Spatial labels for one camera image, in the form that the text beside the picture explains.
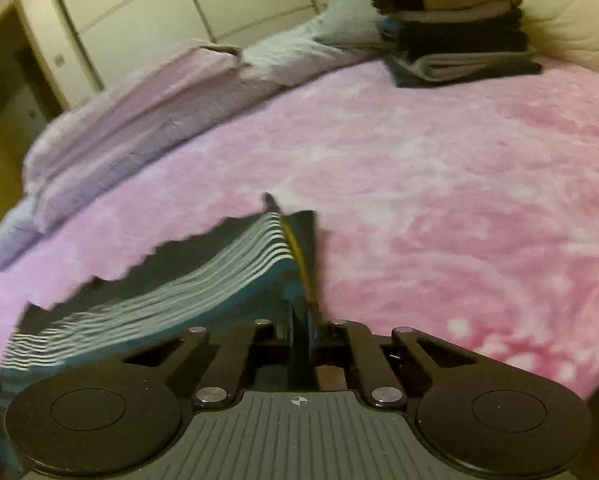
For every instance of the wooden bedroom door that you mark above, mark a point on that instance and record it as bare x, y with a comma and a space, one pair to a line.
29, 99

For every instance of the folded lilac quilt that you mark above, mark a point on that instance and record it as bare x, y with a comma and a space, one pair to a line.
119, 130

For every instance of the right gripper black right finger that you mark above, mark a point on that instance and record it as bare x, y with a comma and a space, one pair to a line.
342, 355

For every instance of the striped teal yellow sweater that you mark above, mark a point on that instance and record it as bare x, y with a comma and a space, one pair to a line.
261, 266

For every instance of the white fluffy pillow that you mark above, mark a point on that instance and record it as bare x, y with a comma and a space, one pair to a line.
344, 34

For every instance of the white wardrobe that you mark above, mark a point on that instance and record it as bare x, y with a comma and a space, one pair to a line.
119, 36

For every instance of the pink rose bedspread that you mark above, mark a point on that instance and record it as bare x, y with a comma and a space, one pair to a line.
470, 212

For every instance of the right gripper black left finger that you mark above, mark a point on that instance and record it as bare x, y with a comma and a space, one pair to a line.
245, 352

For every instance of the grey striped pillow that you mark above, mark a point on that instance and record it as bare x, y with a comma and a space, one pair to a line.
18, 231

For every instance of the stack of dark folded clothes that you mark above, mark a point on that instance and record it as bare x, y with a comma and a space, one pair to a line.
431, 43

